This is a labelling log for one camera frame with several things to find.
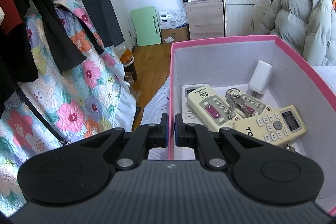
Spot white TCL remote control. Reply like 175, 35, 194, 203
181, 84, 210, 125

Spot long cream remote control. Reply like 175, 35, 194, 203
187, 86, 242, 132

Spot metal key bunch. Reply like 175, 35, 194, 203
226, 88, 252, 119

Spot cream remote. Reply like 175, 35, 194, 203
223, 92, 273, 118

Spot pink storage box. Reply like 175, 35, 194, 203
169, 35, 335, 214

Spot white rounded charger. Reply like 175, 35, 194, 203
248, 60, 273, 96

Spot beige remote control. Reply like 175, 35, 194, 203
233, 105, 307, 146

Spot small trash bin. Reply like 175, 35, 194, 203
120, 48, 138, 82

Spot floral quilt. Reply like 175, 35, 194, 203
1, 0, 136, 216

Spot cardboard box on floor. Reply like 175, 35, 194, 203
161, 26, 190, 44

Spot green folding table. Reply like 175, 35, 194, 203
130, 6, 161, 47

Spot white printed packages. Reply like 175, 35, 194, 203
158, 8, 188, 30

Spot grey puffer jacket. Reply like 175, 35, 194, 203
256, 0, 335, 67

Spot hanging dark clothes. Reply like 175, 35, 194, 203
1, 0, 125, 111

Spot black belt strap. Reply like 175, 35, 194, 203
15, 87, 70, 146

